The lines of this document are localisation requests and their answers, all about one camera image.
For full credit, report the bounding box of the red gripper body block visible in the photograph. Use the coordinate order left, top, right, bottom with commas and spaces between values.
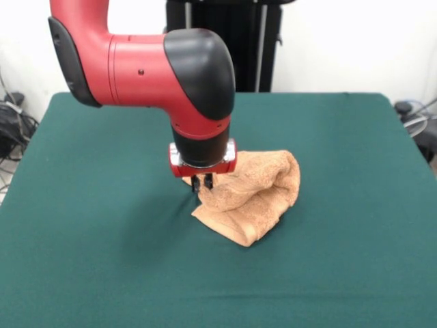
169, 137, 239, 179

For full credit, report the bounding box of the tan terry towel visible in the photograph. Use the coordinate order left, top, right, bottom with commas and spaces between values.
182, 149, 302, 247

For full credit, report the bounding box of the dark green table cloth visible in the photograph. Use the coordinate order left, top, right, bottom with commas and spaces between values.
0, 90, 437, 328

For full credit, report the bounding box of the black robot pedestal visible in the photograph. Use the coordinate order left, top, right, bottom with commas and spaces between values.
165, 0, 285, 93

